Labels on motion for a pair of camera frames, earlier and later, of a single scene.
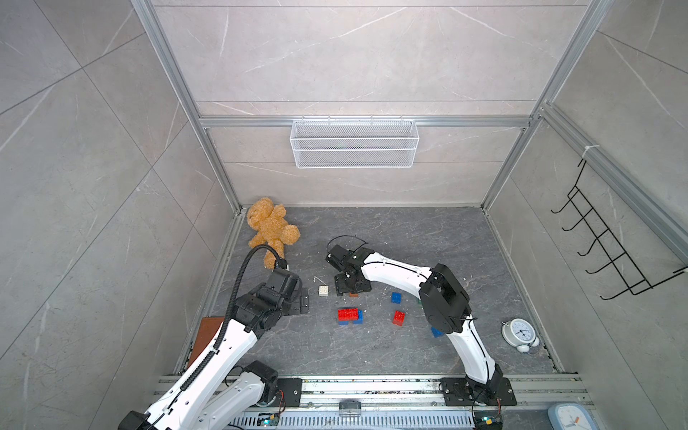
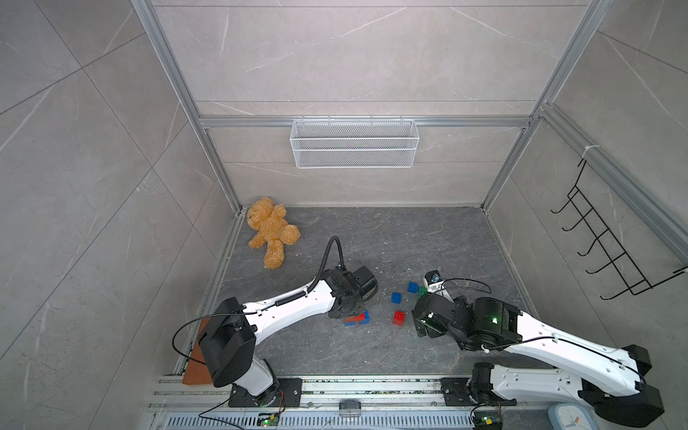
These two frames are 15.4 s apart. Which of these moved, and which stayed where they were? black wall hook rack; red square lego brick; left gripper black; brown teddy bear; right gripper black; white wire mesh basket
Moved: right gripper black; left gripper black
Stayed: brown teddy bear; black wall hook rack; white wire mesh basket; red square lego brick
